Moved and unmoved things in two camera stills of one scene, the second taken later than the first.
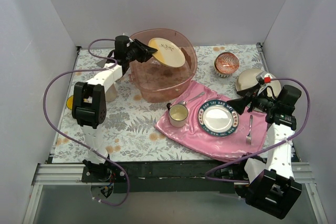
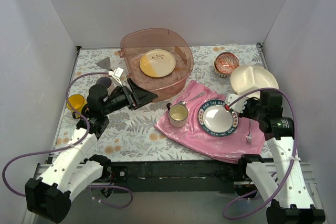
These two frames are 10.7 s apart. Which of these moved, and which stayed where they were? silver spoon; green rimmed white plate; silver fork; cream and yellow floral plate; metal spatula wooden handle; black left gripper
Moved: black left gripper; cream and yellow floral plate
Stayed: metal spatula wooden handle; green rimmed white plate; silver fork; silver spoon
